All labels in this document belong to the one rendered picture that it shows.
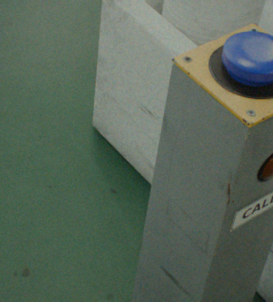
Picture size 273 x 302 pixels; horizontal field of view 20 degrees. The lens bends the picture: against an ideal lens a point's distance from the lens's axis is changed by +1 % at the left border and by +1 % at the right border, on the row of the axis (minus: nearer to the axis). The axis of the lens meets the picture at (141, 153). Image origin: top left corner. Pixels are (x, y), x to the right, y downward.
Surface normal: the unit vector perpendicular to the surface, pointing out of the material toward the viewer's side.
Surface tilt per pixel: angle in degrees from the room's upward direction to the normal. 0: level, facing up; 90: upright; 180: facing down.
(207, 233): 90
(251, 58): 3
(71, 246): 0
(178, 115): 90
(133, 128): 90
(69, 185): 0
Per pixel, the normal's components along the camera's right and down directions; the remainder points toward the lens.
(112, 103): -0.78, 0.38
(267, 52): 0.11, -0.70
